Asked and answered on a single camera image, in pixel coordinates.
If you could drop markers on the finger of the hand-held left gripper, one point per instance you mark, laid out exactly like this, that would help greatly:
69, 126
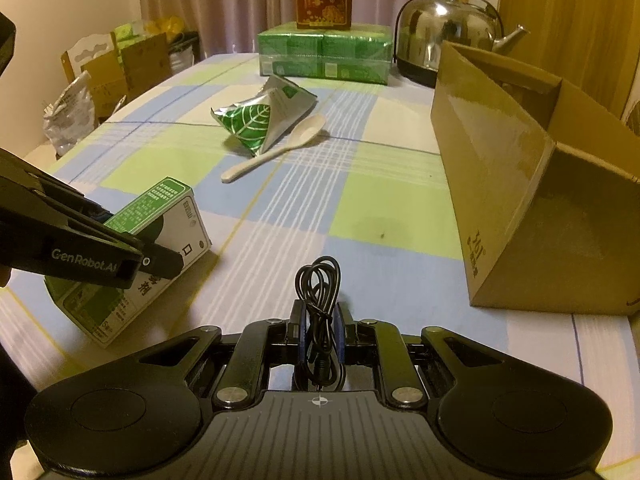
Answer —
55, 185
162, 261

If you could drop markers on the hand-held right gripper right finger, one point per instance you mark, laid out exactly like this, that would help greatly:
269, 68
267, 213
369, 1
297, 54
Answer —
343, 332

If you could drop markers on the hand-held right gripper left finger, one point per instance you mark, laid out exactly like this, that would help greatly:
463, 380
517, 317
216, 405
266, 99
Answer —
299, 332

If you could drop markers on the green and white medicine box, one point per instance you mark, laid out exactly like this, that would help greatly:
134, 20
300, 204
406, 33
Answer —
185, 220

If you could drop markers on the brown cardboard box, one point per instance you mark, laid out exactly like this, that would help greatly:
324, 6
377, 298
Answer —
490, 160

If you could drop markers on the white plastic bag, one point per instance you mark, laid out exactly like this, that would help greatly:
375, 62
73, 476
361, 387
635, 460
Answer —
70, 115

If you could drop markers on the white chair back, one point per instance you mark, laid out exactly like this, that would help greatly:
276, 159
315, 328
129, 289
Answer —
87, 50

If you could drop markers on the worn cardboard box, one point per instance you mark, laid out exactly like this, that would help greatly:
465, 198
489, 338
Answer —
145, 65

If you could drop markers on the silver foil pouch green leaf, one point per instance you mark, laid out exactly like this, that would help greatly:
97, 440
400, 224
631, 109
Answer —
250, 125

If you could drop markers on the yellow plastic bag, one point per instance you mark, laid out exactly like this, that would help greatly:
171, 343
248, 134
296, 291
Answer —
165, 27

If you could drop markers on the white plastic spoon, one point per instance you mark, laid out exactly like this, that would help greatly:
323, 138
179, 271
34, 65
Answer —
307, 127

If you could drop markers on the green tissue multipack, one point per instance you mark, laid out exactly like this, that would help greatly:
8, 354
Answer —
325, 52

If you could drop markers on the stainless steel kettle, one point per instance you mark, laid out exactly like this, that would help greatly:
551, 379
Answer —
440, 25

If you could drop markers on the wooden door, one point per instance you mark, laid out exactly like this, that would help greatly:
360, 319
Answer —
565, 10

